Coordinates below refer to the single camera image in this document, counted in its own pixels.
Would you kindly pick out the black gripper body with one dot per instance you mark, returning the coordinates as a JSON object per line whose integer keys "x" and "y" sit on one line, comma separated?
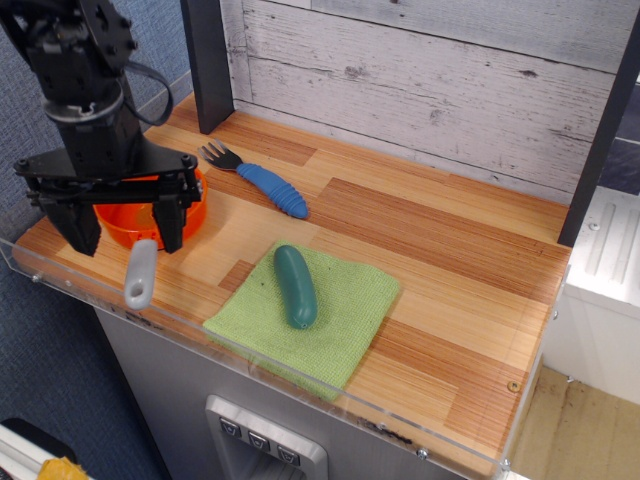
{"x": 106, "y": 159}

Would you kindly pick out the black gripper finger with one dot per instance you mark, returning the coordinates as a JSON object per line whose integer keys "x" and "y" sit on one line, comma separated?
{"x": 77, "y": 223}
{"x": 170, "y": 218}

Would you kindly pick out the orange pan with grey handle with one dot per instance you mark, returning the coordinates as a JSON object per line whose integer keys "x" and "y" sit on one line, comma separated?
{"x": 133, "y": 226}

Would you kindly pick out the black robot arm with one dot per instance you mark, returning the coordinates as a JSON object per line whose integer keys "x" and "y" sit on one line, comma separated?
{"x": 80, "y": 53}

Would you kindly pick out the green toy cucumber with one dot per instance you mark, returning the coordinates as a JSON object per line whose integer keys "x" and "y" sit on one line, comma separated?
{"x": 296, "y": 287}

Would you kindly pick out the grey metal cabinet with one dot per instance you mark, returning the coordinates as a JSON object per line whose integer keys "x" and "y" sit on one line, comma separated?
{"x": 171, "y": 382}

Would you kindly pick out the green cloth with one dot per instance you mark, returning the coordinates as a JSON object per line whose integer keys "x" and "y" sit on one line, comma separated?
{"x": 353, "y": 300}

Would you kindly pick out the silver button panel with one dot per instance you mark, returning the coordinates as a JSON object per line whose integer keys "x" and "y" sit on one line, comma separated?
{"x": 250, "y": 446}

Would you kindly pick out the white ribbed appliance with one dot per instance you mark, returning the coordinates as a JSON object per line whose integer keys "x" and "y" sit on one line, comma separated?
{"x": 594, "y": 334}

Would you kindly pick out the fork with blue handle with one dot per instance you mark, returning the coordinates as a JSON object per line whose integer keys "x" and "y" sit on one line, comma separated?
{"x": 279, "y": 191}

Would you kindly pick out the dark left frame post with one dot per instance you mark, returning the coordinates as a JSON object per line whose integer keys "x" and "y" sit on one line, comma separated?
{"x": 206, "y": 45}

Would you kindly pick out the dark frame post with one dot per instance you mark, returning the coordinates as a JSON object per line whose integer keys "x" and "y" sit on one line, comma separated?
{"x": 206, "y": 45}
{"x": 611, "y": 119}

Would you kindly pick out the dark right frame post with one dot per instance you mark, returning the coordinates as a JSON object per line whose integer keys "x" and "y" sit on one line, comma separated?
{"x": 611, "y": 119}

